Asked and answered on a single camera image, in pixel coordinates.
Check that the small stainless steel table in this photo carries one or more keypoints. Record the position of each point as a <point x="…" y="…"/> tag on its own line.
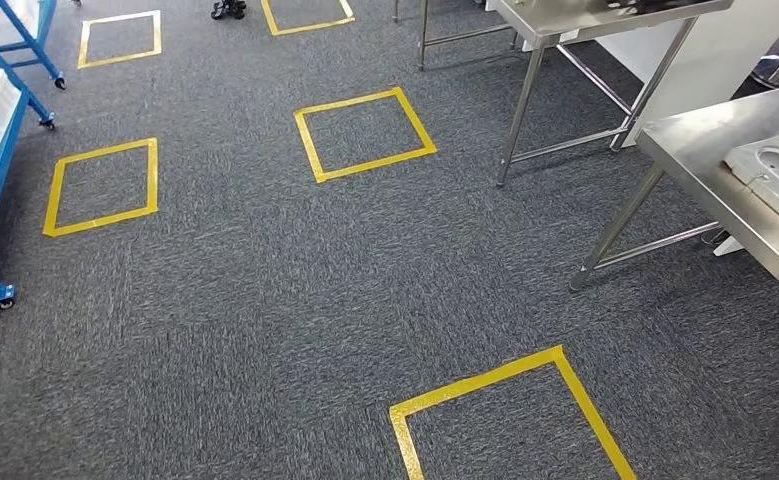
<point x="561" y="16"/>

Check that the black wheeled stand base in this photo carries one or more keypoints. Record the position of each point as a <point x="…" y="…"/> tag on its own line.
<point x="228" y="9"/>

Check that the grooved aluminium fixture plate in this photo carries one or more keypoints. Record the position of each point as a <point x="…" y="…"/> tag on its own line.
<point x="747" y="162"/>

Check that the large stainless steel workbench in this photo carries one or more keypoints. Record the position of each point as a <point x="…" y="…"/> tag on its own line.
<point x="694" y="146"/>

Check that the white cabinet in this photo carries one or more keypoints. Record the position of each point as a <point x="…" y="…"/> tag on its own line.
<point x="714" y="73"/>

